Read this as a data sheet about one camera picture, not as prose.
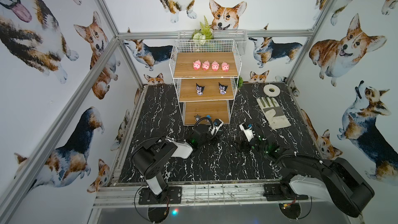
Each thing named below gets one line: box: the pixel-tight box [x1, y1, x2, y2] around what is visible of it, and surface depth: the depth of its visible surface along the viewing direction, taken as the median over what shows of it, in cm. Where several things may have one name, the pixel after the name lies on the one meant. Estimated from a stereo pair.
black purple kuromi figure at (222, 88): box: [218, 81, 229, 95], surface depth 80 cm
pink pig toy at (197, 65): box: [192, 59, 202, 70], surface depth 72 cm
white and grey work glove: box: [256, 96, 292, 130], surface depth 106 cm
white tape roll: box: [263, 84, 281, 97], surface depth 120 cm
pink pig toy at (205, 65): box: [201, 60, 210, 72], surface depth 72 cm
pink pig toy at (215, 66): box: [211, 60, 220, 72], surface depth 71 cm
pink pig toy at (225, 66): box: [221, 61, 230, 73], surface depth 70 cm
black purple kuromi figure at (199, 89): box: [195, 82, 205, 96], surface depth 81 cm
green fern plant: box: [191, 15, 215, 40], surface depth 83 cm
